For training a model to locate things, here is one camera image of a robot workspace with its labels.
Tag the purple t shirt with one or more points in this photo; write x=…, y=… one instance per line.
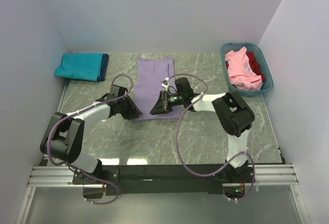
x=151, y=74

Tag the pink t shirt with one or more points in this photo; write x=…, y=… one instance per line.
x=239, y=72

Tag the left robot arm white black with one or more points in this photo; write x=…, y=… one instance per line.
x=65, y=132

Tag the folded teal t shirt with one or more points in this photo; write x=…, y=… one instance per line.
x=80, y=66

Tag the red t shirt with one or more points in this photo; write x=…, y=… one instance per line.
x=254, y=65

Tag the teal plastic basket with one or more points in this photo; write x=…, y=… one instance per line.
x=267, y=85

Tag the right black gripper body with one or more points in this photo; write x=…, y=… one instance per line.
x=169, y=101

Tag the folded dark blue t shirt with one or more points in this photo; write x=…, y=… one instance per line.
x=103, y=68

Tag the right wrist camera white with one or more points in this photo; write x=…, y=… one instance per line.
x=166, y=83

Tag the black base beam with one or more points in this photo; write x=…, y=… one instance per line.
x=149, y=179

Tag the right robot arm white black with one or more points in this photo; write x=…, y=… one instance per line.
x=235, y=116

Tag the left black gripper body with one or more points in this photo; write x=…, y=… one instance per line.
x=127, y=109

